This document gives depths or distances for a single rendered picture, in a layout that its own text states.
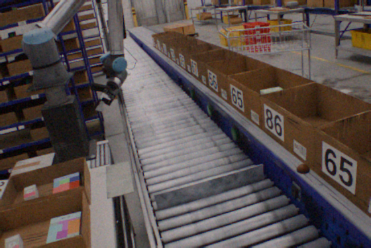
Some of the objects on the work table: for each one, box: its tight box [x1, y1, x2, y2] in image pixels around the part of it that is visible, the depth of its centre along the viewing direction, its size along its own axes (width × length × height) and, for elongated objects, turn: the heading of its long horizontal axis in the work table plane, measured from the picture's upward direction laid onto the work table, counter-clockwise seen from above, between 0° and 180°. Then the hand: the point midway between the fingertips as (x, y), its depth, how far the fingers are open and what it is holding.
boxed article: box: [24, 184, 38, 200], centre depth 141 cm, size 6×10×5 cm, turn 46°
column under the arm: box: [41, 95, 97, 165], centre depth 176 cm, size 26×26×33 cm
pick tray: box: [0, 191, 91, 248], centre depth 111 cm, size 28×38×10 cm
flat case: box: [46, 211, 83, 243], centre depth 114 cm, size 14×19×2 cm
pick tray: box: [0, 157, 91, 212], centre depth 140 cm, size 28×38×10 cm
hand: (95, 105), depth 183 cm, fingers open, 14 cm apart
